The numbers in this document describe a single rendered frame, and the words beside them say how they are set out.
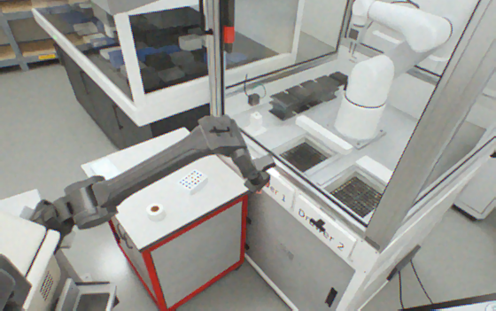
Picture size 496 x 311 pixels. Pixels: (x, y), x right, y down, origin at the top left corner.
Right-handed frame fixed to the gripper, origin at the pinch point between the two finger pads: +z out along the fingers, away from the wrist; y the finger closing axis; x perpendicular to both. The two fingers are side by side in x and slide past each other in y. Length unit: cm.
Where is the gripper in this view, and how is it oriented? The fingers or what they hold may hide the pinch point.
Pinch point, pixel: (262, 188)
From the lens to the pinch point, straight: 137.7
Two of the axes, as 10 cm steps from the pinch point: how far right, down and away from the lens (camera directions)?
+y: 6.7, -7.3, 1.2
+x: -6.9, -5.5, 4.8
